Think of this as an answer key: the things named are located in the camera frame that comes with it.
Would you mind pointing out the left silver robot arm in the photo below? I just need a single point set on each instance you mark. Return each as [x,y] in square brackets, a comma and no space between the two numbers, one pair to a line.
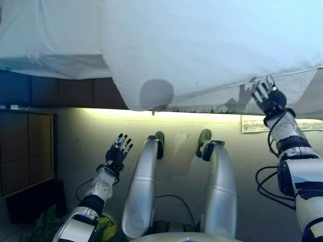
[101,186]

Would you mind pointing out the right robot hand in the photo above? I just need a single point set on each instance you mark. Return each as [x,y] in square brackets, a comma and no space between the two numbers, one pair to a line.
[273,100]

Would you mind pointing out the silver robot leg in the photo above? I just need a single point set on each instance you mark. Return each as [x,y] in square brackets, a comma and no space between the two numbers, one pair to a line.
[142,181]
[220,186]

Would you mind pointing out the dark robot foot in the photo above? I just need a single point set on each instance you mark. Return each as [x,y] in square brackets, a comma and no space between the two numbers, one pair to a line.
[204,141]
[159,140]

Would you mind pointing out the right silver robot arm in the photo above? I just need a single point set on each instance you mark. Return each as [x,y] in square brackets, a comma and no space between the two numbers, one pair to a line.
[295,176]

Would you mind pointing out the right silver robot leg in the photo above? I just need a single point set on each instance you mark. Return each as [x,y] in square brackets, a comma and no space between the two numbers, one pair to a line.
[220,186]

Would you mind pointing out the left dark robot foot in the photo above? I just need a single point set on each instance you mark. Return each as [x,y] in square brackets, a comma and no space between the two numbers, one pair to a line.
[159,140]

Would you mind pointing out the right dark robot foot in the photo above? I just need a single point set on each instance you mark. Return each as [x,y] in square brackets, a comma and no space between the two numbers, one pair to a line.
[204,141]

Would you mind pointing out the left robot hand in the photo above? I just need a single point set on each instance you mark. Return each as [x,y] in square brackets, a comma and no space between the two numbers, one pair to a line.
[116,155]

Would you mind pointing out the white fringed textured blanket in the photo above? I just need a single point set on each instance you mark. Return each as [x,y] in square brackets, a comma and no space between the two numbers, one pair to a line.
[290,85]

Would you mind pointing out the green leafy plant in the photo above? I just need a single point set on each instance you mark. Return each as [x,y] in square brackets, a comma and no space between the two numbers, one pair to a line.
[108,227]

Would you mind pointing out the white duvet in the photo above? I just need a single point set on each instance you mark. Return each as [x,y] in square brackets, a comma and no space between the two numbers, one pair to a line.
[202,37]

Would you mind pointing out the upholstered bed frame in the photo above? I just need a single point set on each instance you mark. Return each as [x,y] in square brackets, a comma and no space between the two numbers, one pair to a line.
[63,92]

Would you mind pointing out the white mattress sheet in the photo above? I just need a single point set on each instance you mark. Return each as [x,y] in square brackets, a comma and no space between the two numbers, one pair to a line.
[50,32]

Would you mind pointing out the wooden bedside cabinet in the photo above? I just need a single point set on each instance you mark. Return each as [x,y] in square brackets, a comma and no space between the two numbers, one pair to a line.
[25,151]

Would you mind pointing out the left silver robot leg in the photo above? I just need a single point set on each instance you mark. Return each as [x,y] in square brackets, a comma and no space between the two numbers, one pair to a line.
[142,181]

